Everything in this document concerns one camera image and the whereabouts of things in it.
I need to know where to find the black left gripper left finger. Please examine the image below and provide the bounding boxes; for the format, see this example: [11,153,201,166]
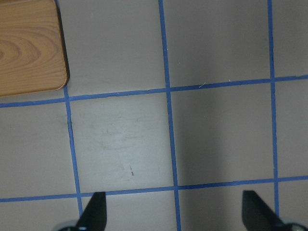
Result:
[75,192,106,231]

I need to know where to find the wooden serving tray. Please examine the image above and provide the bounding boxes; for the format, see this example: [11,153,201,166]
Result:
[0,0,69,97]

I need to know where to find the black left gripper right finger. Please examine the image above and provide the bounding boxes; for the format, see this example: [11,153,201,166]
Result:
[242,190,284,231]

